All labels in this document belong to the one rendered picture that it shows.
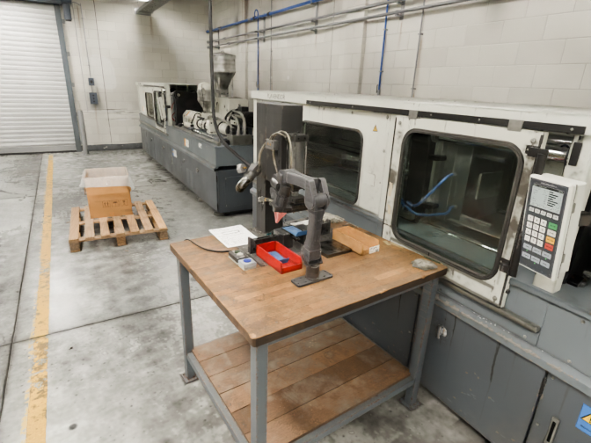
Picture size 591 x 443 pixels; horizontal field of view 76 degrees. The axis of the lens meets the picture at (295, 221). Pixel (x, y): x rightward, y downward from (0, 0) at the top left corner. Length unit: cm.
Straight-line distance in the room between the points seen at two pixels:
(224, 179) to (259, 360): 386
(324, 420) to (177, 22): 1040
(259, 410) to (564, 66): 364
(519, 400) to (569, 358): 35
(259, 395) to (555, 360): 123
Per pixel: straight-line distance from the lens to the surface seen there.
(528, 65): 434
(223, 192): 520
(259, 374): 156
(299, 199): 202
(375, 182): 247
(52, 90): 1085
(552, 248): 171
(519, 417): 223
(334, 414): 212
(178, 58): 1127
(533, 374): 208
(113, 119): 1099
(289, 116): 202
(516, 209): 186
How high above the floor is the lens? 175
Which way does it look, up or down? 20 degrees down
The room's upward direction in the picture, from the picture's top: 2 degrees clockwise
